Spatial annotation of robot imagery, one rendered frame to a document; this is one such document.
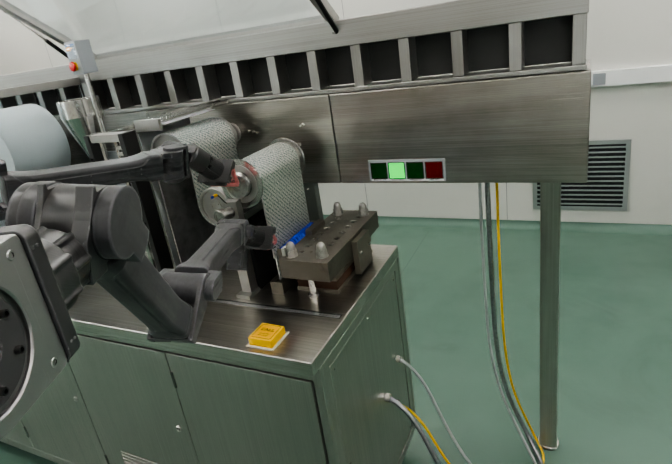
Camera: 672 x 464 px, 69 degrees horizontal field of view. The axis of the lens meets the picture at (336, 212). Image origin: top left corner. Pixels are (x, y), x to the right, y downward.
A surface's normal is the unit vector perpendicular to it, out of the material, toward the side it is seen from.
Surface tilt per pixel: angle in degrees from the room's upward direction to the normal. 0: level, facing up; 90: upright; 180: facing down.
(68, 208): 53
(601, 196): 90
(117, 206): 100
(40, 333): 90
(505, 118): 90
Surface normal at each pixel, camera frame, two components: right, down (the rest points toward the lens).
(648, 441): -0.14, -0.93
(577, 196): -0.41, 0.36
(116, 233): 1.00, 0.04
